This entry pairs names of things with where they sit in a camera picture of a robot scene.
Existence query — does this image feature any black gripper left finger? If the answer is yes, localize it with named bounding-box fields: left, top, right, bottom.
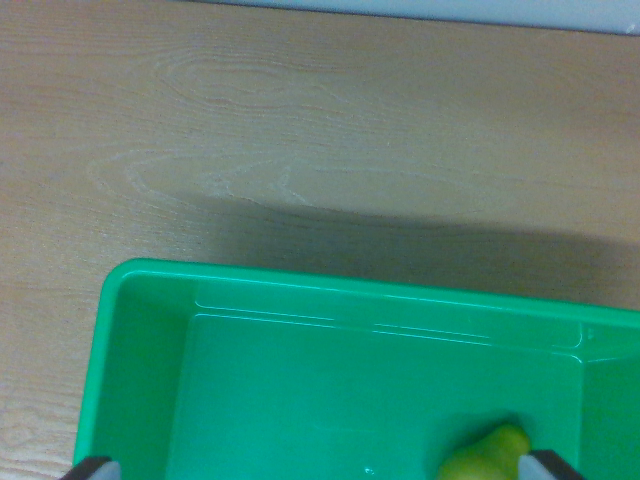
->
left=59, top=455, right=123, bottom=480

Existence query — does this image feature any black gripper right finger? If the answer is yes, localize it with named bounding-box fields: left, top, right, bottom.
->
left=518, top=449, right=586, bottom=480

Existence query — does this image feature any yellow-green toy pear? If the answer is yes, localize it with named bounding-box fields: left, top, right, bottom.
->
left=436, top=423, right=531, bottom=480

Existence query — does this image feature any green plastic tray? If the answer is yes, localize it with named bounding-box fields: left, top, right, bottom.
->
left=71, top=257, right=640, bottom=480

